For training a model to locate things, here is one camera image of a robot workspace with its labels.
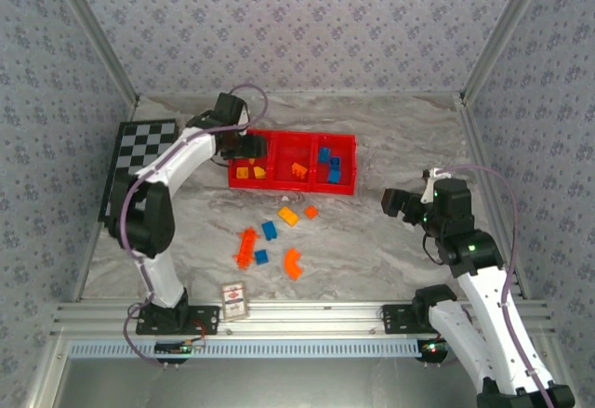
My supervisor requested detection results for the yellow long lego brick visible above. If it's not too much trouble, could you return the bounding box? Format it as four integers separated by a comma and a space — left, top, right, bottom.
276, 206, 300, 227

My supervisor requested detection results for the orange lattice lego piece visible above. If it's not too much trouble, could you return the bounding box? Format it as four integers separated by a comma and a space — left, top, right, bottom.
233, 226, 260, 270

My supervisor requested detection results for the orange arch lego piece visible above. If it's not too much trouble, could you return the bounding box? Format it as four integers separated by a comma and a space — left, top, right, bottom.
283, 248, 304, 282

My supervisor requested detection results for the black grey chessboard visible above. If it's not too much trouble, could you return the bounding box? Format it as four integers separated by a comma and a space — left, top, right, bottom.
98, 119, 179, 224

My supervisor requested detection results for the playing card box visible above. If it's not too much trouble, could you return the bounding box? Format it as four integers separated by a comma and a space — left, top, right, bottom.
220, 281, 251, 322

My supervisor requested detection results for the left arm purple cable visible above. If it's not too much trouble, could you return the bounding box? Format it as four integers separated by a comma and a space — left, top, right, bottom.
121, 83, 270, 368

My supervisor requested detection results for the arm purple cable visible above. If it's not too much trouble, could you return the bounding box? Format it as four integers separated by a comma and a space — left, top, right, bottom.
121, 83, 270, 368
431, 165, 559, 408

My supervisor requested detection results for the right black camera cable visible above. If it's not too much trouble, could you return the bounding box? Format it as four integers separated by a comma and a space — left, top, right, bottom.
421, 233, 450, 267

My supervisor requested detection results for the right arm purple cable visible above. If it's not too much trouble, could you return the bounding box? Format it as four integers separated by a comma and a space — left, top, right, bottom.
431, 165, 559, 408

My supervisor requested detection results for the aluminium right side rail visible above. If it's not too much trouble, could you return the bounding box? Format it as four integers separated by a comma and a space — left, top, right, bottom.
457, 95, 531, 298

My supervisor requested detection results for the aluminium left side rail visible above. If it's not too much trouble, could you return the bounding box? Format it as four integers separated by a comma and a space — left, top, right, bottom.
73, 95, 140, 302

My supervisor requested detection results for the aluminium front frame rail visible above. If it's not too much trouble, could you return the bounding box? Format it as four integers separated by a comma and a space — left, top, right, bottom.
50, 299, 558, 338

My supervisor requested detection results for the aluminium left corner post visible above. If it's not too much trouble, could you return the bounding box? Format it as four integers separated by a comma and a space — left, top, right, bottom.
46, 0, 140, 102

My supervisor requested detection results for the aluminium corner post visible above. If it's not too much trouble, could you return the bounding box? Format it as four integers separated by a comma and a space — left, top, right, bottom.
46, 0, 140, 102
459, 0, 554, 102

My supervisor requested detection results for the slotted light blue cable duct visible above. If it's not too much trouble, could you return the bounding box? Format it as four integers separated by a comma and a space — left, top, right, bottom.
69, 338, 422, 359

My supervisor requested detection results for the aluminium right corner post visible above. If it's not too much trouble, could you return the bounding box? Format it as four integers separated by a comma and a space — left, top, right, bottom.
459, 0, 554, 102

